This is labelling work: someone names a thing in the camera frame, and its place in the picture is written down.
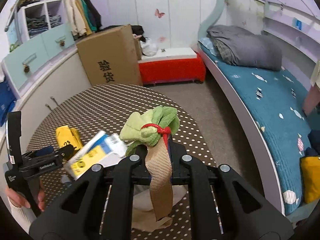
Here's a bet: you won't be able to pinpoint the green plush leaf toy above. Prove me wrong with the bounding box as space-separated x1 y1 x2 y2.
119 106 180 220

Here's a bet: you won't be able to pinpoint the blue white medicine box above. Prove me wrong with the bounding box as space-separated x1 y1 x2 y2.
63 131 127 180

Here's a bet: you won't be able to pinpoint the yellow paper bag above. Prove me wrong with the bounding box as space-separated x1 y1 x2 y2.
55 125 83 159

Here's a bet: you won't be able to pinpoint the person's left hand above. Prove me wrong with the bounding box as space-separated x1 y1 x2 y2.
5 180 46 211

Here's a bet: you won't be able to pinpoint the red storage bench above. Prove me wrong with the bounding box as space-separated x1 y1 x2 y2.
139 49 206 85

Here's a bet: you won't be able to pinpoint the white plastic bag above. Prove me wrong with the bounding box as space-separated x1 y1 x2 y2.
140 38 158 56

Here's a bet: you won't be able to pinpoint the brown cardboard box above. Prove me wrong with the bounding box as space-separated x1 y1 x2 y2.
76 24 142 86

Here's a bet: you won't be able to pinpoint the white lower cabinet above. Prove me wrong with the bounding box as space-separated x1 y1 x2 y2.
0 47 92 176

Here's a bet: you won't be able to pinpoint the light blue plaid pillow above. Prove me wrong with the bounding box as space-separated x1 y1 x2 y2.
199 37 220 57

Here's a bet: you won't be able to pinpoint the teal bed mattress cover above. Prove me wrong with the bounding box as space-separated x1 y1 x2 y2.
198 43 319 217

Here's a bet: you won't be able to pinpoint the mint drawer cabinet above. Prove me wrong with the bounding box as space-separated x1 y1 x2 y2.
4 23 74 90

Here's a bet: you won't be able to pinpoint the grey folded duvet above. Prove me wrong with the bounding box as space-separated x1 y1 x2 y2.
207 25 283 72

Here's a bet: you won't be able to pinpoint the yellow cushion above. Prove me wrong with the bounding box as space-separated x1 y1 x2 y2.
300 157 320 204

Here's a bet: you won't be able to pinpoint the hanging clothes bundle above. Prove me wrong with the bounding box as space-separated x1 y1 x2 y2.
63 0 102 39

